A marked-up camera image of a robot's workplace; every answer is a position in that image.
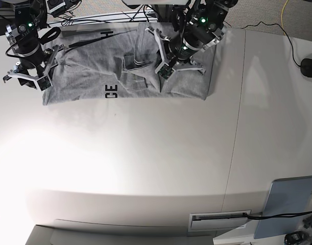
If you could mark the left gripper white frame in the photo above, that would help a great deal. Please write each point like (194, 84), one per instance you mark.
(177, 52)

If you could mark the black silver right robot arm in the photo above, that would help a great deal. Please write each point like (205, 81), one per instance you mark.
(36, 65)

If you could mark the white central mount stand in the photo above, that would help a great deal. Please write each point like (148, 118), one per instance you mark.
(162, 9)

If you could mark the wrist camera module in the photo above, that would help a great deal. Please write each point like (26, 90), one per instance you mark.
(165, 72)
(44, 83)

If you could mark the blue-grey tablet panel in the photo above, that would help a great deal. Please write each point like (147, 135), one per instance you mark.
(290, 195)

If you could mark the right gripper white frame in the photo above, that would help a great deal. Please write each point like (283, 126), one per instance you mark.
(46, 68)

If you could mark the grey T-shirt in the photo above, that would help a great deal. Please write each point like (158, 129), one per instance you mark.
(121, 66)

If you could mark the black device with blue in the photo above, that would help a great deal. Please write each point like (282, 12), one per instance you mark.
(295, 238)

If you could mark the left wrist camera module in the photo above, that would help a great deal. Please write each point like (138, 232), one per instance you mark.
(165, 72)

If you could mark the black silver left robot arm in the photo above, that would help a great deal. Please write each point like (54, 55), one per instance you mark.
(199, 28)

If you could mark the white cable slot tray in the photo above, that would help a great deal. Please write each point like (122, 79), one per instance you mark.
(202, 222)

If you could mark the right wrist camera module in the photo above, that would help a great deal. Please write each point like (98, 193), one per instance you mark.
(44, 83)

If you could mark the grey camera box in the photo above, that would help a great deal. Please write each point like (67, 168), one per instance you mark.
(55, 7)

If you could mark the black computer mouse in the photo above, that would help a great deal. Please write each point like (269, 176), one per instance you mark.
(306, 67)

